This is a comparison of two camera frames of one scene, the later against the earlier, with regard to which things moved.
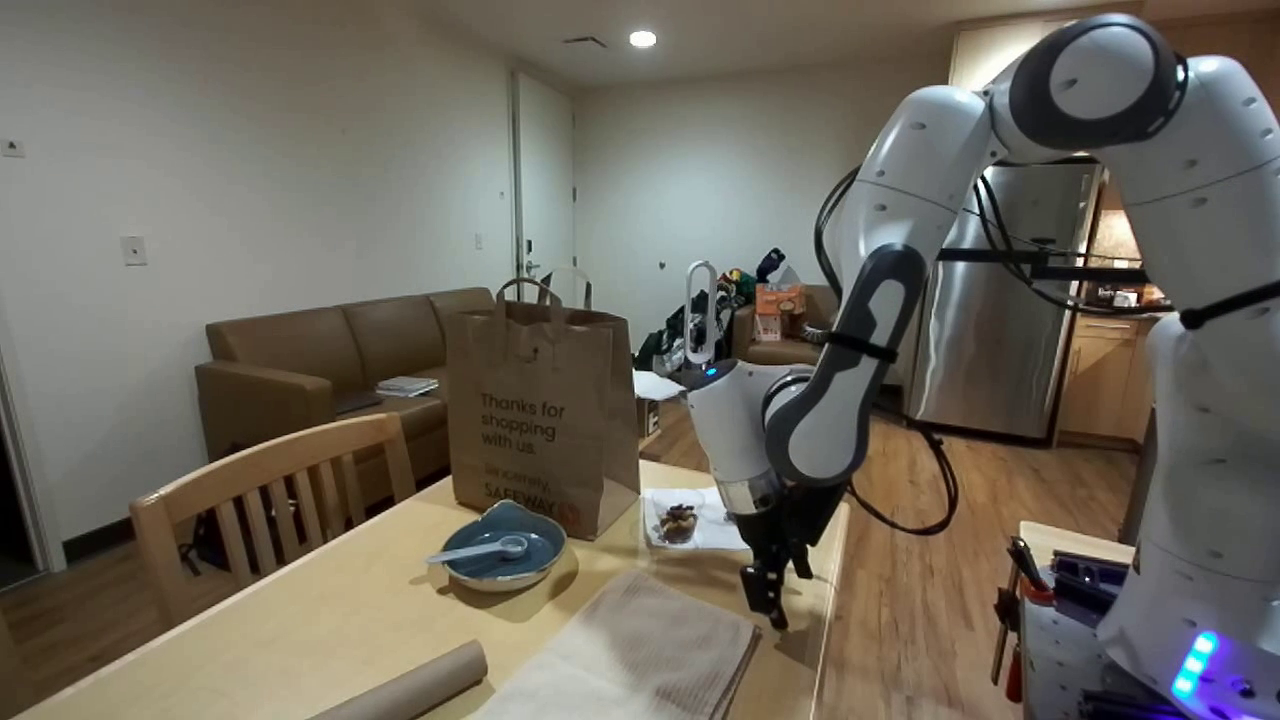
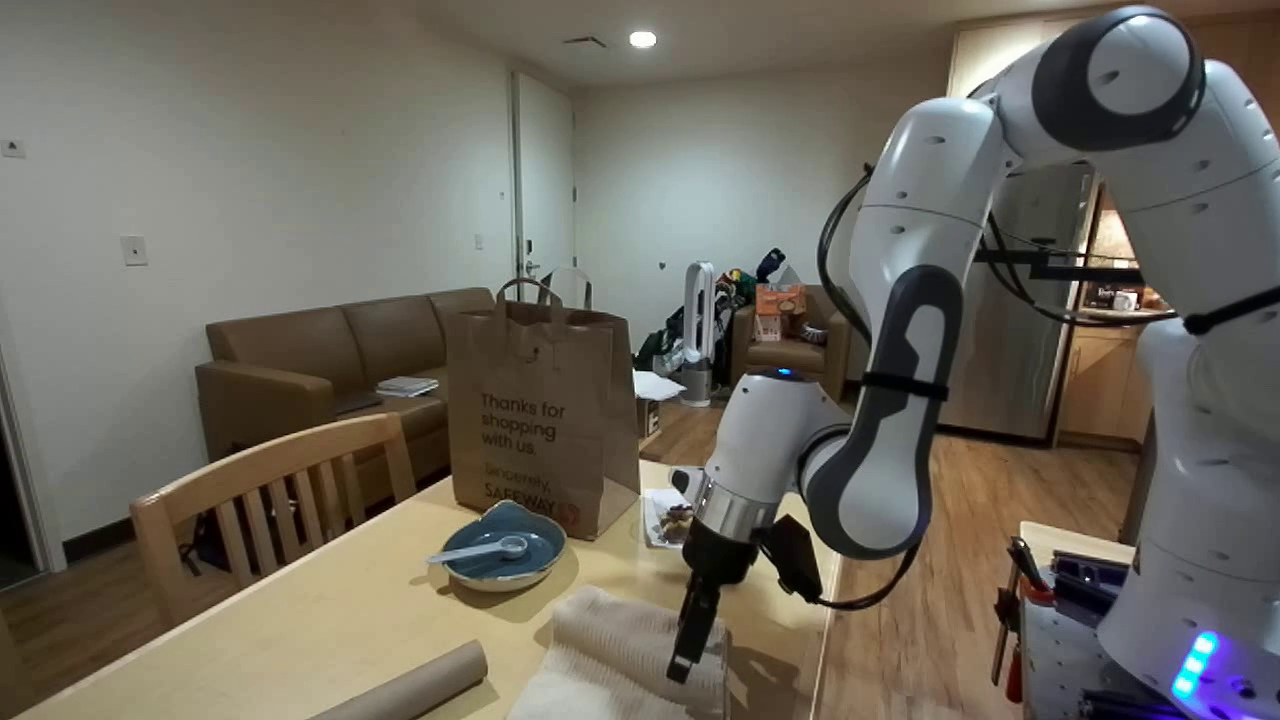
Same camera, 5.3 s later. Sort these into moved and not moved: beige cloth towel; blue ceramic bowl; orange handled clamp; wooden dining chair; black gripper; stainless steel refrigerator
Moved: black gripper; beige cloth towel
Not moved: orange handled clamp; wooden dining chair; blue ceramic bowl; stainless steel refrigerator
